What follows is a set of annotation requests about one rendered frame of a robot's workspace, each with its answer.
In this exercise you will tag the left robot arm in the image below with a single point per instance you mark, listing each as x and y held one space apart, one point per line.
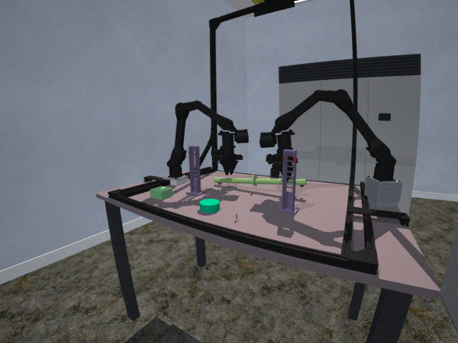
383 170

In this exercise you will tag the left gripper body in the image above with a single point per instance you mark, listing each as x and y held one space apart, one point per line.
279 164

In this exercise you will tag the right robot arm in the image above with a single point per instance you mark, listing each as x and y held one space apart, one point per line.
182 111

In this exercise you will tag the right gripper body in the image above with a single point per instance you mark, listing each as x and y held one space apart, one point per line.
228 150

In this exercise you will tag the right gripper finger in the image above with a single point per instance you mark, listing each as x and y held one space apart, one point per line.
226 166
232 166

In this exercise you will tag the green block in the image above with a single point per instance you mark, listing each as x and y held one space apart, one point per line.
161 192

